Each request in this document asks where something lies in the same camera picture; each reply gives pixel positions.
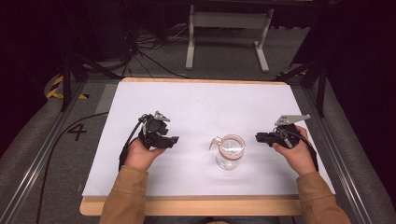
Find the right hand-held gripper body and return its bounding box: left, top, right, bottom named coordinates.
left=272, top=113, right=312, bottom=149

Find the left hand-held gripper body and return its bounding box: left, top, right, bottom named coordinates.
left=138, top=110, right=172, bottom=150

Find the clear glass jar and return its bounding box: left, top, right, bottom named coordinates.
left=208, top=133, right=248, bottom=172

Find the person's right hand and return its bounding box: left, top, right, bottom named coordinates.
left=272, top=125, right=318, bottom=176

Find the person's left hand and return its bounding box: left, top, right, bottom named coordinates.
left=123, top=138, right=166, bottom=172

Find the white table mat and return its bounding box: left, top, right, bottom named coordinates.
left=81, top=81, right=336, bottom=198

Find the black tripod stand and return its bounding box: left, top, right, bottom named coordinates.
left=60, top=50, right=123, bottom=112
left=273, top=57, right=329, bottom=119

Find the white metal stand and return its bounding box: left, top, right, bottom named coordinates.
left=185, top=4, right=275, bottom=74

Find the right hand-held gripper black cable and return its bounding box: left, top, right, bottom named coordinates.
left=278, top=129, right=319, bottom=173

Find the hand-held gripper black cable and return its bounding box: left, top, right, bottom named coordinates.
left=118, top=113, right=149, bottom=172
left=278, top=129, right=319, bottom=173

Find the left hand-held gripper black cable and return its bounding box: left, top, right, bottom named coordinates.
left=118, top=113, right=149, bottom=172

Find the aluminium floor rail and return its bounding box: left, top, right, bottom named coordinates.
left=0, top=81, right=88, bottom=224
left=302, top=87, right=376, bottom=224

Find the tangle of black floor cables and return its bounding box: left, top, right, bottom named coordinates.
left=122, top=26, right=191, bottom=79

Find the long black floor cable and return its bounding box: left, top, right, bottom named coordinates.
left=35, top=111, right=109, bottom=224

